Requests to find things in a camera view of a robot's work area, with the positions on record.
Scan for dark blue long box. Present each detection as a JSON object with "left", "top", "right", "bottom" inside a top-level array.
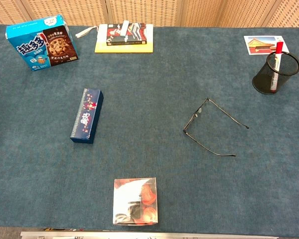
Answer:
[{"left": 70, "top": 88, "right": 104, "bottom": 144}]

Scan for wicker folding screen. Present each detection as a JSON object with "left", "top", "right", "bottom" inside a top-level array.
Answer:
[{"left": 0, "top": 0, "right": 299, "bottom": 27}]

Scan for thin-framed eyeglasses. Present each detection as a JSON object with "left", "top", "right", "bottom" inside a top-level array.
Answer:
[{"left": 183, "top": 98, "right": 250, "bottom": 157}]

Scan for palace picture postcard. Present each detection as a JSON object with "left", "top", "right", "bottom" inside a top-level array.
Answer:
[{"left": 243, "top": 35, "right": 290, "bottom": 55}]

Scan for black and red patterned book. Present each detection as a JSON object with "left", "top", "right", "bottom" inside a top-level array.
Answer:
[{"left": 106, "top": 22, "right": 147, "bottom": 46}]

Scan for black mesh pen holder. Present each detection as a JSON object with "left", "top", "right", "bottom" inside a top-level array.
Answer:
[{"left": 252, "top": 51, "right": 299, "bottom": 95}]

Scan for red-capped white marker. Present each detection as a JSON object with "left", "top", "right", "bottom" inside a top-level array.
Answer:
[{"left": 270, "top": 41, "right": 284, "bottom": 93}]

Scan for blue chocolate cookie box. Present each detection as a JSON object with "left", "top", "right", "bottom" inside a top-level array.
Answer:
[{"left": 5, "top": 14, "right": 79, "bottom": 72}]

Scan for white bookmark strip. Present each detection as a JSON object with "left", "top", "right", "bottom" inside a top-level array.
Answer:
[{"left": 120, "top": 20, "right": 130, "bottom": 37}]

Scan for aluminium rail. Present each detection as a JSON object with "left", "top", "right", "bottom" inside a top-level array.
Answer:
[{"left": 20, "top": 231, "right": 280, "bottom": 239}]

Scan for white tassel cord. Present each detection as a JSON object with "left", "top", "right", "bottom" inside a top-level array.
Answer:
[{"left": 75, "top": 25, "right": 99, "bottom": 38}]

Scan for clear box with red items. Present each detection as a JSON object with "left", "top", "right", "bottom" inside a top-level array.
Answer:
[{"left": 112, "top": 177, "right": 159, "bottom": 226}]

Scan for yellow book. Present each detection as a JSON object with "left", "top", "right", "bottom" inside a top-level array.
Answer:
[{"left": 94, "top": 23, "right": 154, "bottom": 54}]

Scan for blue felt table cloth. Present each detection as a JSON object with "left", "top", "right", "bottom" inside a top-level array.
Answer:
[{"left": 0, "top": 23, "right": 299, "bottom": 237}]

